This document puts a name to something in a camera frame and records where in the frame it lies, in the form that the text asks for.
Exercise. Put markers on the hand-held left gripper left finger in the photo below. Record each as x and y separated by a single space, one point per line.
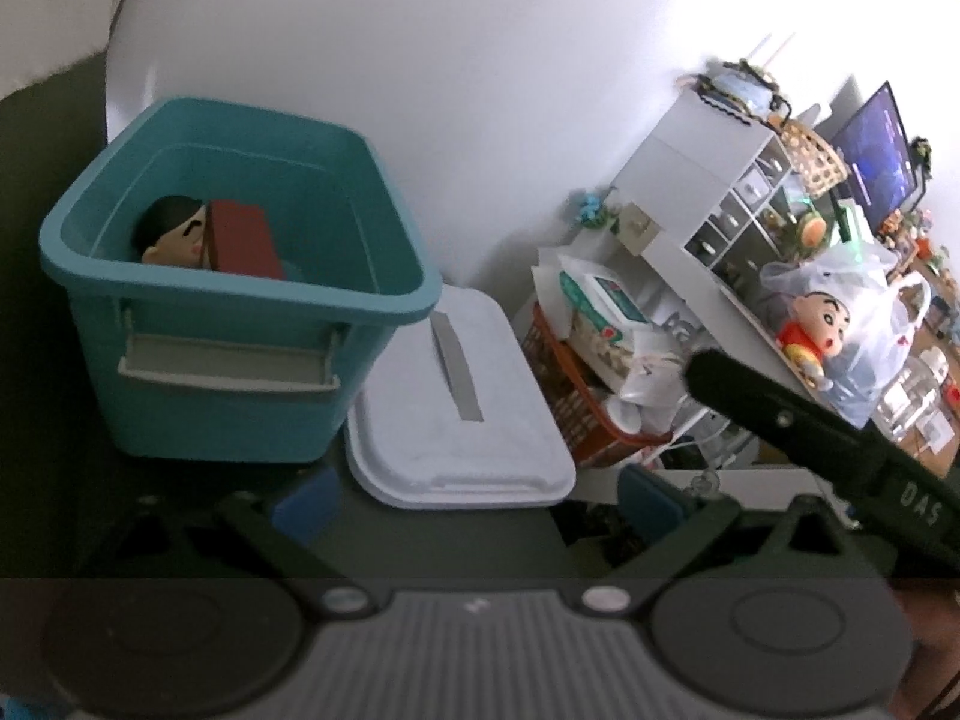
304 506

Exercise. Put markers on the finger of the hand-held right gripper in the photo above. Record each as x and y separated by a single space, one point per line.
750 405

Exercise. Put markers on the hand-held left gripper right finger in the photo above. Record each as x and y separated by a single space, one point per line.
649 499

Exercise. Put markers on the teal plastic storage bin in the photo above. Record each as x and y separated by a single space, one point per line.
225 420

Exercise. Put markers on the white bin lid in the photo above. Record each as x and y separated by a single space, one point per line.
420 450

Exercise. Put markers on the dark red box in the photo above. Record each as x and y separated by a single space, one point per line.
244 240

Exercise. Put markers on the plush doll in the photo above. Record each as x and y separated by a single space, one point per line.
814 334
169 232

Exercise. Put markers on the white round container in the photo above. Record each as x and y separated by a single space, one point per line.
626 414

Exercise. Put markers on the plush doll in red shirt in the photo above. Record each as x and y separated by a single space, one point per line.
814 334

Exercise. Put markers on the white plastic packet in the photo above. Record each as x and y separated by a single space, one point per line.
652 371

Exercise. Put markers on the white desk shelf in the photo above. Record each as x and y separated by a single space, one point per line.
720 300

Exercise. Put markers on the orange plastic basket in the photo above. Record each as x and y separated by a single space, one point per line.
562 405

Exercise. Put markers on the clear plastic bag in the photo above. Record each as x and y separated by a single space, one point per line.
877 315

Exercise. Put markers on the wet wipes pack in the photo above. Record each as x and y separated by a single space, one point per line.
607 296

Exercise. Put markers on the round orange green toy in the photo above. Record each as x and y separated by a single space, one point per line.
812 232

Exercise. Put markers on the small picture card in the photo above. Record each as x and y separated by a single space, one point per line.
637 226

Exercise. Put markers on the white drawer organizer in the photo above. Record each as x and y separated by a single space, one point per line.
675 172

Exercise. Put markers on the blue flower decoration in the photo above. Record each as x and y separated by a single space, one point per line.
595 210

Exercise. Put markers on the wicker basket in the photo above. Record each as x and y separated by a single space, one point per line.
816 161

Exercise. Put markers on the computer monitor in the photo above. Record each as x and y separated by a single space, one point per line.
877 154

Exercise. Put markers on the blue cloth with black trim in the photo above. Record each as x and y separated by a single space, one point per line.
742 94

